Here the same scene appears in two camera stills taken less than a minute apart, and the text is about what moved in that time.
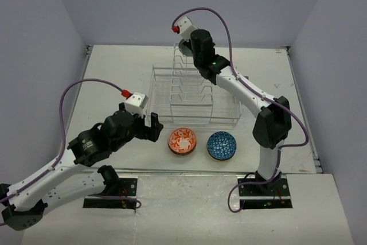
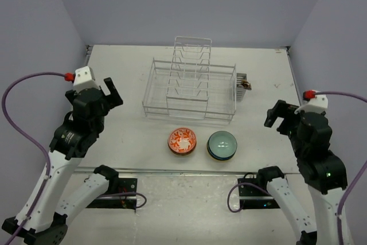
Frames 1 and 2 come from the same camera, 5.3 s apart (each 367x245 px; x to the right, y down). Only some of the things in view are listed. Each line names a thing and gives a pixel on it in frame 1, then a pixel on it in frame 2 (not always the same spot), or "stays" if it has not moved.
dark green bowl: (185, 50) to (221, 144)
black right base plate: (254, 193) stays
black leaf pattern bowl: (182, 154) stays
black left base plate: (128, 187) stays
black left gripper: (152, 131) to (113, 99)
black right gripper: (188, 44) to (281, 108)
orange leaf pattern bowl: (182, 140) stays
